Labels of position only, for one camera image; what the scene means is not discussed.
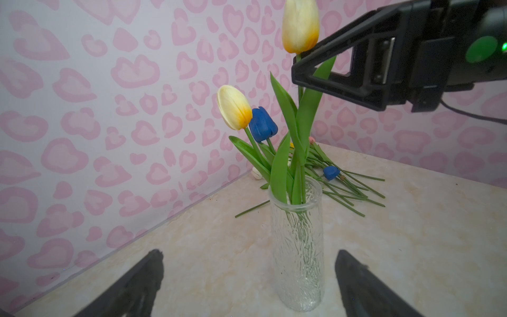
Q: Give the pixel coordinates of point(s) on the bunch of artificial tulips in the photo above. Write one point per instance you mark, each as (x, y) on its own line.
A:
(317, 160)

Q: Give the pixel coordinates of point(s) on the yellow white tulip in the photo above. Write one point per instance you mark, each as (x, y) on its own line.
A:
(237, 114)
(300, 33)

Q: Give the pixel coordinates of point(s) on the dark blue tulip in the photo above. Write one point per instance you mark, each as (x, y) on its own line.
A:
(262, 127)

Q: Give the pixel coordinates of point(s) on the clear glass vase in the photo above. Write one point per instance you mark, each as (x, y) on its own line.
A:
(297, 269)

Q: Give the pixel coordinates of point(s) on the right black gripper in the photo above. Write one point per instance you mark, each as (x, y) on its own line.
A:
(414, 51)

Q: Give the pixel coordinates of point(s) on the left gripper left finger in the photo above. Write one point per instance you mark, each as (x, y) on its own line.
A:
(134, 293)

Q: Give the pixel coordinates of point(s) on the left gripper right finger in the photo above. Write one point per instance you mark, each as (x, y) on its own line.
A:
(363, 294)

